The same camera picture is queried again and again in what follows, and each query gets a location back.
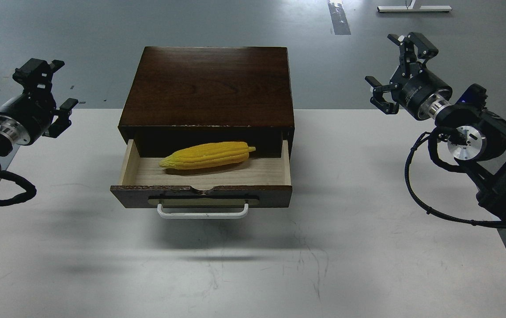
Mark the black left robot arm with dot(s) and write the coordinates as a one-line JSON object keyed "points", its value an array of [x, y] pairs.
{"points": [[14, 189]]}

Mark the wooden drawer with white handle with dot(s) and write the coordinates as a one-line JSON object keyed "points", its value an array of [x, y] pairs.
{"points": [[225, 192]]}

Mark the white table leg base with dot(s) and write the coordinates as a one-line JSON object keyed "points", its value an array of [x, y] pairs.
{"points": [[414, 6]]}

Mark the dark wooden drawer cabinet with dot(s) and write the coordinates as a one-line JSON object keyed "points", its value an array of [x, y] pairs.
{"points": [[184, 96]]}

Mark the grey floor tape strip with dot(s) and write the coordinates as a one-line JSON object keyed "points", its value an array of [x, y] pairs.
{"points": [[340, 25]]}

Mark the yellow corn cob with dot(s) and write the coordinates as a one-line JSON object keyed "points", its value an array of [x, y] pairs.
{"points": [[208, 155]]}

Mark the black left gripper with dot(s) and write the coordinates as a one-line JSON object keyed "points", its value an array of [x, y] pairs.
{"points": [[28, 116]]}

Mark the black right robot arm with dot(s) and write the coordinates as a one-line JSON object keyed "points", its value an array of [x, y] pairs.
{"points": [[467, 138]]}

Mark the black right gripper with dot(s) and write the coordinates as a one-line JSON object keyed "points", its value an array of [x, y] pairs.
{"points": [[410, 89]]}

